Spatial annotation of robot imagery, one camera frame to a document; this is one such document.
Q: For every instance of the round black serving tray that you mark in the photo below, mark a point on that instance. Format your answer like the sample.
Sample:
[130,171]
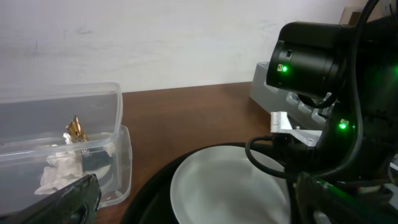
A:
[152,203]

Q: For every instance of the grey dishwasher rack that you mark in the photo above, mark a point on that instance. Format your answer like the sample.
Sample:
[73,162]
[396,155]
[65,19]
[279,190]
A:
[272,99]

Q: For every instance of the grey plate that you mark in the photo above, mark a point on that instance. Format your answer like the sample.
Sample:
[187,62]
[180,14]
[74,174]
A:
[220,185]

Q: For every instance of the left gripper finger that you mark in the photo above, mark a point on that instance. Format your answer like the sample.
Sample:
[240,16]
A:
[78,202]

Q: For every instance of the gold snack wrapper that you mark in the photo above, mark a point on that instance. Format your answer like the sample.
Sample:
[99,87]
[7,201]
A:
[75,131]

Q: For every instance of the clear plastic bin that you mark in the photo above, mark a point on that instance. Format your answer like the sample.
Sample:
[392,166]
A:
[33,126]

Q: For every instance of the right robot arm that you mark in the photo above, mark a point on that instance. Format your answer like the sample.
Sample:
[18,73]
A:
[352,70]

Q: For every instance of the white tissue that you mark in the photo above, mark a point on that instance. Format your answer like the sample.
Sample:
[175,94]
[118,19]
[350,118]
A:
[66,167]

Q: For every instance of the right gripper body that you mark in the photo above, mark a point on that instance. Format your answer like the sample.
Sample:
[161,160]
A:
[313,195]

